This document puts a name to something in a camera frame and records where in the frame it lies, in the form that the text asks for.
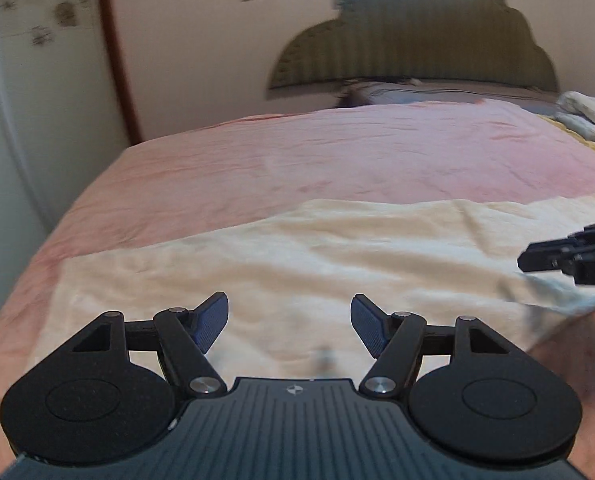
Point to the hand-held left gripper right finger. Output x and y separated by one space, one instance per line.
367 325

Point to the cream white blanket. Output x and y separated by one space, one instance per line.
357 260

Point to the grey pillow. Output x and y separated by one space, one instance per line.
437 92

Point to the green padded headboard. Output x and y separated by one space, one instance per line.
417 35

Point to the white knitted cloth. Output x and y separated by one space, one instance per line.
590 112

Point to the pink bed sheet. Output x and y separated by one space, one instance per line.
327 155

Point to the brown wooden door frame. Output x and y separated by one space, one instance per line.
117 60

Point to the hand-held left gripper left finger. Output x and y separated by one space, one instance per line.
213 321

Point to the white wardrobe door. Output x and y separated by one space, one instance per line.
37 100

